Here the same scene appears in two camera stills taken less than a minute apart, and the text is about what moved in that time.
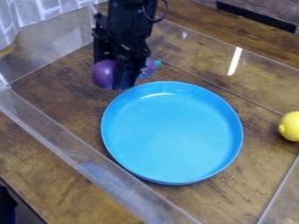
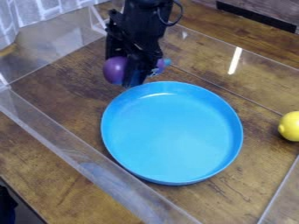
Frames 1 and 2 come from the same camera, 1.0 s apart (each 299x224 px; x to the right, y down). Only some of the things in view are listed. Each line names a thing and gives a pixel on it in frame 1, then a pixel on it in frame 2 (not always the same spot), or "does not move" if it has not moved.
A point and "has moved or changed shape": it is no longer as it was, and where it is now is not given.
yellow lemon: [288, 126] does not move
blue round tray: [172, 133] does not move
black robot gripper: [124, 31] to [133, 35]
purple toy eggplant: [105, 68] has moved or changed shape
